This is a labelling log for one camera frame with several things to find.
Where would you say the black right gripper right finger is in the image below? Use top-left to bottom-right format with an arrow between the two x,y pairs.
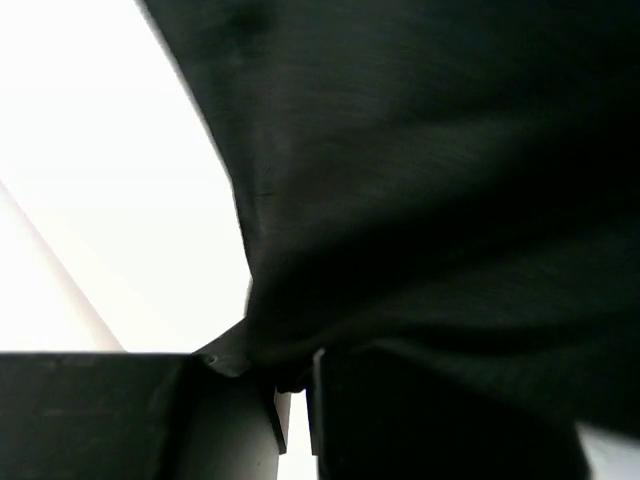
308,350 -> 591,480

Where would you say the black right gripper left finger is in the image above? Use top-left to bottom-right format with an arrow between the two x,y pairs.
1,325 -> 290,480

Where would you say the black pleated skirt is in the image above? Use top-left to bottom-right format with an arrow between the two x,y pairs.
146,1 -> 639,436

